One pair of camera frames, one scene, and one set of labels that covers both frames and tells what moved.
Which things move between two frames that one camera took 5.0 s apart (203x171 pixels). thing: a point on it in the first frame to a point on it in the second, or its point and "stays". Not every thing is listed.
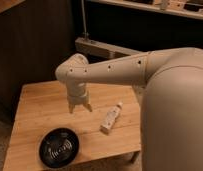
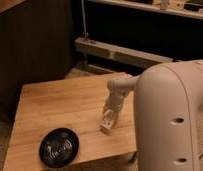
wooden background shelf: [197, 9] stays
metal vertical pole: [84, 25] stays
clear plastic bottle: [111, 118] stays
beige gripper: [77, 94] to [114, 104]
